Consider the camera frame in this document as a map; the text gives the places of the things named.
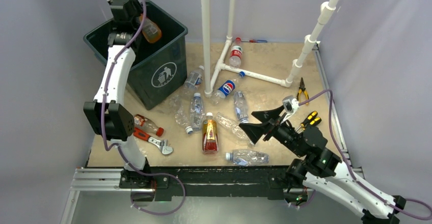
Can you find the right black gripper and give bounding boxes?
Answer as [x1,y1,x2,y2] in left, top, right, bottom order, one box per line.
[238,104,304,157]

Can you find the long crushed clear bottle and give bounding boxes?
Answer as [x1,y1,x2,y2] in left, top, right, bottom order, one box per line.
[215,112,251,144]

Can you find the small orange bottle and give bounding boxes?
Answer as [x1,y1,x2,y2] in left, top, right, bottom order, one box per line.
[140,14,162,44]

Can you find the clear bottle front edge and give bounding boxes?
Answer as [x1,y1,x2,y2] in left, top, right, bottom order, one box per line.
[225,149,269,166]

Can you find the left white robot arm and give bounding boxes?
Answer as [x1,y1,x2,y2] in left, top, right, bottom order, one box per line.
[83,0,152,188]

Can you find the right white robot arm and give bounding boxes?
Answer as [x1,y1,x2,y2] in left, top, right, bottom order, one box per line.
[239,106,406,223]

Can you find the dark green trash bin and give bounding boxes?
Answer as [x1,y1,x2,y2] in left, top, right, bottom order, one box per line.
[83,0,188,111]

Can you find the clear bottle near bin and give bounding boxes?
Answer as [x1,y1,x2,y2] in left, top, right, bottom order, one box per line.
[182,65,204,96]

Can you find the blue label water bottle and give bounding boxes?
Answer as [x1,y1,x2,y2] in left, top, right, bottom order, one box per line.
[234,91,249,123]

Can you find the small pepsi bottle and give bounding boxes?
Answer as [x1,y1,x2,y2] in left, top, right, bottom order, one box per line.
[211,71,246,105]

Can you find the yellow red tea bottle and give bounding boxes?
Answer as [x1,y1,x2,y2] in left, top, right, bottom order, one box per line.
[202,112,219,154]

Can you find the clear bottle white cap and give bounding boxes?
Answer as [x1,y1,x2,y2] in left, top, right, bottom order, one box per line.
[189,93,205,132]

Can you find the red label water bottle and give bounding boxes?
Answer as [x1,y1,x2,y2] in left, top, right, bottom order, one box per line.
[228,38,243,68]

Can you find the red cap tea bottle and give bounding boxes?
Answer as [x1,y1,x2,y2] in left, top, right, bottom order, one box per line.
[134,114,164,137]

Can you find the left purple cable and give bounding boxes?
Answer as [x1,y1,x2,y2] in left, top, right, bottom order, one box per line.
[100,0,186,196]

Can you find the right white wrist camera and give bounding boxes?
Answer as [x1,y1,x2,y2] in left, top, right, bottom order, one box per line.
[282,95,299,122]

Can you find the yellow handle pliers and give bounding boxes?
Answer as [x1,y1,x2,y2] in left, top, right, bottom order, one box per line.
[296,77,309,103]

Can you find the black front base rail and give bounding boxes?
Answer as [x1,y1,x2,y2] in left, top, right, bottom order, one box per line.
[119,165,291,201]

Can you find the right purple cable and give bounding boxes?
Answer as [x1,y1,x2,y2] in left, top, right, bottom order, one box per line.
[299,89,432,221]

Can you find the white PVC pipe frame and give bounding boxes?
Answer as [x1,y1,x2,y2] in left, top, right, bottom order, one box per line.
[201,0,339,97]

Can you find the red handle adjustable wrench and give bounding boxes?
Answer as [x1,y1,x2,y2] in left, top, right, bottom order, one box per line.
[133,128,174,155]

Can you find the purple cable loop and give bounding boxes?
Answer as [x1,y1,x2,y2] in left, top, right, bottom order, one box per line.
[129,177,187,216]

